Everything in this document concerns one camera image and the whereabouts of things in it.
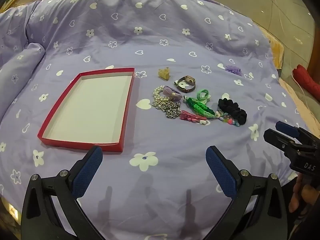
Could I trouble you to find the peach bed sheet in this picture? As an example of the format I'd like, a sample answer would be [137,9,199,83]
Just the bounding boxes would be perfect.
[260,26,317,133]

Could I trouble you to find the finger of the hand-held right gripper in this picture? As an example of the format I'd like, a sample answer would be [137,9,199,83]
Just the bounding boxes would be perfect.
[275,121,313,140]
[263,128,297,155]

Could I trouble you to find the purple bow hair tie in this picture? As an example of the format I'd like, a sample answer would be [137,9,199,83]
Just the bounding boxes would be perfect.
[162,86,182,102]

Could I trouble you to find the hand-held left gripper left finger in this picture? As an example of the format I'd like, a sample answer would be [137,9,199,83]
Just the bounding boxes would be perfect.
[21,145,103,240]

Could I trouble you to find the light green hair tie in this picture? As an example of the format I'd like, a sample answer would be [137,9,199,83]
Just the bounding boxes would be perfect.
[196,89,213,103]

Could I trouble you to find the person's right hand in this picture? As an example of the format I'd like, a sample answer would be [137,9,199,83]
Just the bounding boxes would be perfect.
[289,172,320,213]

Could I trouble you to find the pink hair clip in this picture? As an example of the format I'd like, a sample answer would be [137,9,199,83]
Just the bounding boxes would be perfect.
[180,110,208,125]

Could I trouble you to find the colourful bead bracelet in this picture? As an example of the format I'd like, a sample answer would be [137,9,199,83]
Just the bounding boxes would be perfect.
[215,110,241,128]

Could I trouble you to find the wristwatch with patterned strap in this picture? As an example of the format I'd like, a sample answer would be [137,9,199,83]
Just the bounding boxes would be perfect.
[174,76,197,92]

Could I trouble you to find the red shallow cardboard box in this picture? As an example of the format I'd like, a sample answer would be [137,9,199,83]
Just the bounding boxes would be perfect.
[37,67,136,153]

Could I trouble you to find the white pearl bracelet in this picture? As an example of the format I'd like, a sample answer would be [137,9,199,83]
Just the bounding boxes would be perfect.
[152,86,175,103]

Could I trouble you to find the pearl and chain bracelets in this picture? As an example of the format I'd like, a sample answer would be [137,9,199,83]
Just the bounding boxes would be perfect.
[152,99,182,120]

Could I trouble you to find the yellow hair claw clip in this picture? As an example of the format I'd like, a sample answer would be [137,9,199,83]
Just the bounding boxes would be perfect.
[158,67,172,81]

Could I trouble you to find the green braided bracelet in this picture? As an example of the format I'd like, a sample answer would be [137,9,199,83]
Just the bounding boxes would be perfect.
[183,96,216,118]

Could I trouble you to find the purple flower print blanket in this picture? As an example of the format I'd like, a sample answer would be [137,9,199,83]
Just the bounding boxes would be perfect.
[0,0,312,240]

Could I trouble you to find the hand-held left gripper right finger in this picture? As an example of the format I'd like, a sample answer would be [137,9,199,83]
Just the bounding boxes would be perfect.
[205,145,293,240]

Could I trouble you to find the purple flower hair accessory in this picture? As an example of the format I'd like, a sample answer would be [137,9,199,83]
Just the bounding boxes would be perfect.
[225,65,243,76]

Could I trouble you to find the black scrunchie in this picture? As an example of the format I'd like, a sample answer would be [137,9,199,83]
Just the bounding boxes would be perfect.
[218,98,248,125]

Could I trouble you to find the red knitted cloth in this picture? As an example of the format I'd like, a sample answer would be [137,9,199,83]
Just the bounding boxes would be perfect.
[292,64,320,100]

